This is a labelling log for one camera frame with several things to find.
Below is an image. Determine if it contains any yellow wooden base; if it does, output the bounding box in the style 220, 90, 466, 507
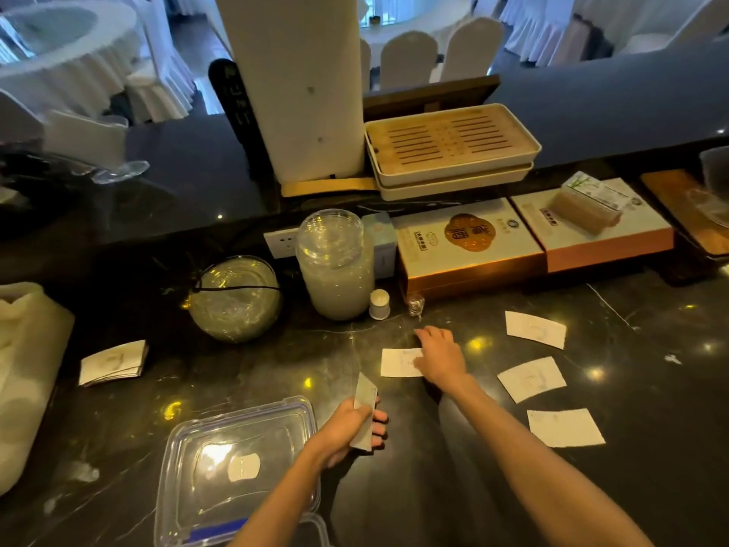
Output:
280, 175, 380, 199

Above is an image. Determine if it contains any white bamboo tea tray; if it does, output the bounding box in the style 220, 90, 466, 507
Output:
364, 103, 543, 189

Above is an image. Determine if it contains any light blue box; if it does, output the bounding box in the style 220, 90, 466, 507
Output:
361, 212, 399, 280

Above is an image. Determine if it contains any white covered chair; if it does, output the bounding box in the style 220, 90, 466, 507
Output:
439, 16, 507, 84
42, 109, 131, 172
379, 30, 440, 92

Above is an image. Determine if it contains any black sign board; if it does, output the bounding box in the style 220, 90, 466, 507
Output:
207, 58, 275, 185

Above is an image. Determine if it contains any white gold gift box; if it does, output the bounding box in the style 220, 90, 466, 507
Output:
392, 197, 549, 303

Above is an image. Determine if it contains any white clothed round table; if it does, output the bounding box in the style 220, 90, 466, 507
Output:
359, 0, 476, 69
0, 0, 197, 123

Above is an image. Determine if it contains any white wall socket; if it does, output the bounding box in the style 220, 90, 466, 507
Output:
263, 226, 301, 260

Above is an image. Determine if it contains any wooden board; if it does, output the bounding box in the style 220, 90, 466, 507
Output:
639, 168, 729, 257

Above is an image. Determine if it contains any dark wooden frame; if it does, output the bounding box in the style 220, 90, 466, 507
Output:
361, 74, 502, 123

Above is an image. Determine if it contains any person's left forearm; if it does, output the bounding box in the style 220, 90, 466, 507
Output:
228, 444, 327, 547

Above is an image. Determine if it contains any clear plastic container lid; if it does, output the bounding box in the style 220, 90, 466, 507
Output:
153, 395, 331, 547

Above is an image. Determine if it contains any clear packet of toothpicks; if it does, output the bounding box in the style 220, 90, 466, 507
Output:
547, 171, 631, 236

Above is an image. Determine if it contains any stack of white paper sleeves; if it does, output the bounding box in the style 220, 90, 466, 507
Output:
78, 339, 150, 388

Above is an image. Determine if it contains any white paper sleeve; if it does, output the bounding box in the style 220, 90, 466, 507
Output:
349, 372, 379, 453
497, 356, 568, 405
526, 408, 607, 449
505, 311, 568, 351
380, 348, 426, 379

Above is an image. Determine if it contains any white pillar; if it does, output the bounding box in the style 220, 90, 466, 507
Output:
213, 0, 366, 186

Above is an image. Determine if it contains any person's right forearm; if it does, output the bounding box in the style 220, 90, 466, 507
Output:
441, 375, 656, 547

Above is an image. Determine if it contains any person's right hand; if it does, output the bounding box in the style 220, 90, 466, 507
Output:
413, 326, 469, 394

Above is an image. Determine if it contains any clear plastic cup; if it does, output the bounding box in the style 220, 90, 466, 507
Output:
699, 145, 729, 201

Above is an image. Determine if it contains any tall glass jar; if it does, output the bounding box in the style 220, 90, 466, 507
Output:
295, 209, 376, 322

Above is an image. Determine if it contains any white orange gift box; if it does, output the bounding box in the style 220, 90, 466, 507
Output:
509, 177, 675, 274

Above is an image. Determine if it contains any glass stand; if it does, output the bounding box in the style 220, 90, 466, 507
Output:
90, 158, 151, 185

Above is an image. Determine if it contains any round glass jar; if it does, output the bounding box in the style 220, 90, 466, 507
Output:
187, 254, 283, 344

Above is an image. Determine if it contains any person's left hand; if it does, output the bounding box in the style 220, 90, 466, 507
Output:
309, 395, 390, 471

